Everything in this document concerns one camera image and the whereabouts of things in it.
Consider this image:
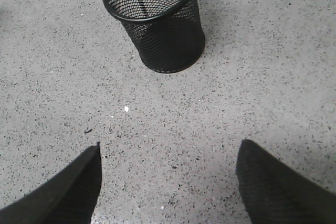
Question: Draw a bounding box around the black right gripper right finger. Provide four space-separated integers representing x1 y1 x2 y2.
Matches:
236 139 335 223

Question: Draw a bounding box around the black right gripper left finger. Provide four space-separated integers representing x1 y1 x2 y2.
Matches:
1 144 102 223

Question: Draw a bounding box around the black mesh pen bucket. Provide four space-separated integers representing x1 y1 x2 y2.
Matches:
102 0 205 73

